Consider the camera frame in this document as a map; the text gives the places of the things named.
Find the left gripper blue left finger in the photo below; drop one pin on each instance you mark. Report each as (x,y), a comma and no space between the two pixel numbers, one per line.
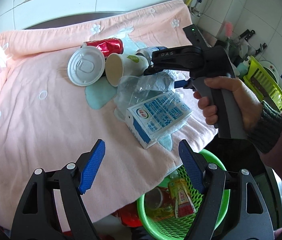
(89,164)

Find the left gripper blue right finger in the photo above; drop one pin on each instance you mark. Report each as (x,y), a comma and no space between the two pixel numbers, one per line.
(193,169)

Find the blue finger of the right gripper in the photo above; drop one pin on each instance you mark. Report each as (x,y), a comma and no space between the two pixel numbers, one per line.
(180,83)

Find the orange tea plastic bottle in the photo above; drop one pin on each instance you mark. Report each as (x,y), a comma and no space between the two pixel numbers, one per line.
(180,197)

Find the blue beverage can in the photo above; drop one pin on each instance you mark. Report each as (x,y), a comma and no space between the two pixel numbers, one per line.
(148,51)

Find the white blue milk carton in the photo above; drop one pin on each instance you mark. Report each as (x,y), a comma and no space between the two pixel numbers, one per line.
(157,117)

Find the red plastic cup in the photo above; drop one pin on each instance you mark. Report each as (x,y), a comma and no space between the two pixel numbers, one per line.
(159,197)

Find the white paper cup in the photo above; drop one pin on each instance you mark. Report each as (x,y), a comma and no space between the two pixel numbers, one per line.
(120,65)

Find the crushed red cola can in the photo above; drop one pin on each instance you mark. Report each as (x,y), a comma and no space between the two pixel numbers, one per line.
(107,46)

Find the white plastic lid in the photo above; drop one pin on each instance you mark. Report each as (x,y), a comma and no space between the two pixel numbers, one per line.
(86,66)

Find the yellow snack wrapper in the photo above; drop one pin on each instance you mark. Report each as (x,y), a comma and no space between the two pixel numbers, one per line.
(162,213)

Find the person right hand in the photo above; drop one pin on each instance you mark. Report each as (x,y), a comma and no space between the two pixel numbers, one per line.
(250,107)

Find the red stool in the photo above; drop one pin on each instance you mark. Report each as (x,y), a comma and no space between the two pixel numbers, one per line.
(128,216)

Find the green dish rack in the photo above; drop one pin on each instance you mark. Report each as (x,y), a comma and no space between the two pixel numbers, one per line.
(262,84)

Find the green mesh waste basket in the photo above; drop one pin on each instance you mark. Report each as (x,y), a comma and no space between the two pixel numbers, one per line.
(171,228)

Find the pink towel cloth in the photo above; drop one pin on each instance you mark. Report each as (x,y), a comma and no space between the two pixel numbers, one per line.
(46,122)

